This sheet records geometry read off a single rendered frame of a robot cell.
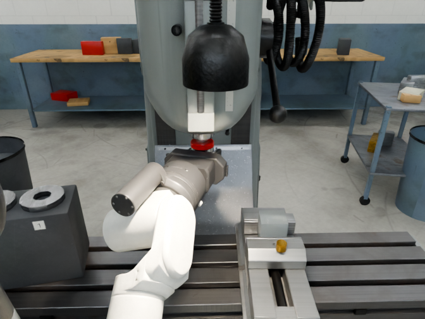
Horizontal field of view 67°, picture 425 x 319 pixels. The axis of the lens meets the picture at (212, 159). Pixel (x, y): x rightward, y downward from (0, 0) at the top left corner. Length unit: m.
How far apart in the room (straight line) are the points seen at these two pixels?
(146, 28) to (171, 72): 0.07
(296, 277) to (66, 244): 0.50
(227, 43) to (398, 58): 5.32
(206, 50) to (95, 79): 4.84
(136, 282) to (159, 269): 0.03
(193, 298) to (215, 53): 0.57
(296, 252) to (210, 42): 0.52
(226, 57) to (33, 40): 5.08
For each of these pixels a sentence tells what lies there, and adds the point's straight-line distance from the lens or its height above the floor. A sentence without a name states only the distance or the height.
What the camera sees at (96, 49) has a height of 0.95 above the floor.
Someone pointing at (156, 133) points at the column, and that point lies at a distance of 1.04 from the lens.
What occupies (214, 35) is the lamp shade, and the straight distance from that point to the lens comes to 0.33.
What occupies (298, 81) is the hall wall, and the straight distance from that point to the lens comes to 5.10.
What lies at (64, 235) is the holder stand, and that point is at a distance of 0.78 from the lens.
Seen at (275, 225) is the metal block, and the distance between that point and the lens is 0.73.
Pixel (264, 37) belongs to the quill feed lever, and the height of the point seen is 1.46.
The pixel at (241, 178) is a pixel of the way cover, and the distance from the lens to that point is 1.05.
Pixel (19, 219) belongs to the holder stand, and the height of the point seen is 1.12.
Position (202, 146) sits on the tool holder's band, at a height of 1.27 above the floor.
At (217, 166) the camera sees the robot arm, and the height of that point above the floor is 1.25.
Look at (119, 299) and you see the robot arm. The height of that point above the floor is 1.21.
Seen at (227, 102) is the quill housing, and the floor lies 1.37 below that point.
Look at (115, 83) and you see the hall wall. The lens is 5.08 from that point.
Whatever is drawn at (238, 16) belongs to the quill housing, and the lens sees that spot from 0.50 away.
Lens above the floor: 1.52
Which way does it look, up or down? 27 degrees down
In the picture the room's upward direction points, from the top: straight up
